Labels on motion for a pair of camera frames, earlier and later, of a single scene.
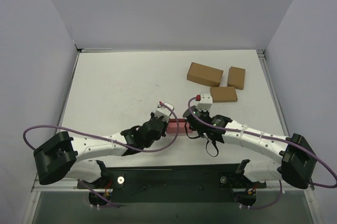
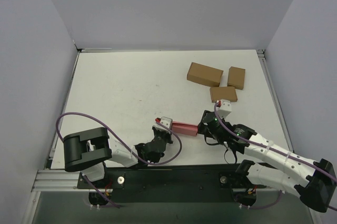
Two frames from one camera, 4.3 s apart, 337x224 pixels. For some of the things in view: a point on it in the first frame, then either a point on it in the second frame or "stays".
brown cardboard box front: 221,94 stays
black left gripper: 161,126 to 161,133
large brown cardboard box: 204,74 stays
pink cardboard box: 173,125 stays
